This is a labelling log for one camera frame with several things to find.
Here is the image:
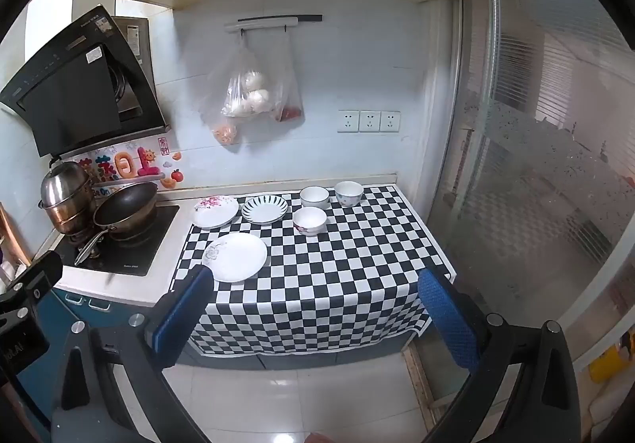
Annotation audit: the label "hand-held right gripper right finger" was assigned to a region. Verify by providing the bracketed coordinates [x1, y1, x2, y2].
[417, 268, 583, 443]

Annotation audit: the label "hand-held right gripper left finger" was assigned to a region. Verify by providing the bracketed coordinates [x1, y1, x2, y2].
[50, 265, 219, 443]

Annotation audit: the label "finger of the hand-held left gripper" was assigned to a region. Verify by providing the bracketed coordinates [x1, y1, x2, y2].
[7, 249, 64, 302]

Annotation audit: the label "large white plate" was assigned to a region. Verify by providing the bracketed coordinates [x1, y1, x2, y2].
[201, 232, 269, 283]

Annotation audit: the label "white plate pink floral print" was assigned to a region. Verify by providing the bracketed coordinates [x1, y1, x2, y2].
[191, 195, 240, 229]

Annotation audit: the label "white plate dark striped rim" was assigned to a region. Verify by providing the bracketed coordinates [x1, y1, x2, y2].
[241, 194, 289, 225]

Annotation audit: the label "white bowl pink floral print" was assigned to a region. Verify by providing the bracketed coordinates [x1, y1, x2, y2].
[292, 206, 327, 237]

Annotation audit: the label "white bowl blue floral print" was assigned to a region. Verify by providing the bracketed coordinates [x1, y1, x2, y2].
[334, 180, 364, 208]

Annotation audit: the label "white bowl dark rim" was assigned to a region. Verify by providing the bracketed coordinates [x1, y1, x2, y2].
[300, 186, 331, 210]

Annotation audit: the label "wooden cutting board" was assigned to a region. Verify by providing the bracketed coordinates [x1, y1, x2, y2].
[0, 202, 31, 277]

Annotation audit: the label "black cooktop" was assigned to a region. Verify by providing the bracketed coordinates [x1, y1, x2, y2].
[52, 204, 181, 277]

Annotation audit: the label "stainless steamer pot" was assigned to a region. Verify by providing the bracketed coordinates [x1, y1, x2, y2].
[38, 158, 98, 236]

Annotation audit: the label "black frying pan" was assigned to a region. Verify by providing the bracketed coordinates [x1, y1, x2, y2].
[74, 181, 160, 267]

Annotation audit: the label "black white checkered tablecloth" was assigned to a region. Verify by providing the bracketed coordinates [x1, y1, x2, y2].
[171, 184, 457, 355]

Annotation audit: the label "frosted glass sliding door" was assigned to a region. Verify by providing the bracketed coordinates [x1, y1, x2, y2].
[427, 0, 635, 406]

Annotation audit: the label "yellow container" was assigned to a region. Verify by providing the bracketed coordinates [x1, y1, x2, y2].
[588, 330, 632, 385]

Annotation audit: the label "clear bag orange food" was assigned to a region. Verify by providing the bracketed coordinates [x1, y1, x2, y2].
[198, 56, 240, 147]

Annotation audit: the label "black range hood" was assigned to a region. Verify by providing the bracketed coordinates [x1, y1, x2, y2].
[0, 4, 172, 158]

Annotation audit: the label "clear bag red food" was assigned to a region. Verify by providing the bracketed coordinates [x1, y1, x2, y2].
[270, 29, 306, 125]

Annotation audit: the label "clear bag white round food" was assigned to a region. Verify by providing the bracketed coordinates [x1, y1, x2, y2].
[221, 43, 287, 119]

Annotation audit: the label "colourful wall stickers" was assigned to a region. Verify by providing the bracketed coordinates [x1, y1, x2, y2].
[74, 137, 184, 189]

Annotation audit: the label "wall hook rail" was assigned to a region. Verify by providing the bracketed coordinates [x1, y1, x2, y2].
[223, 15, 323, 33]

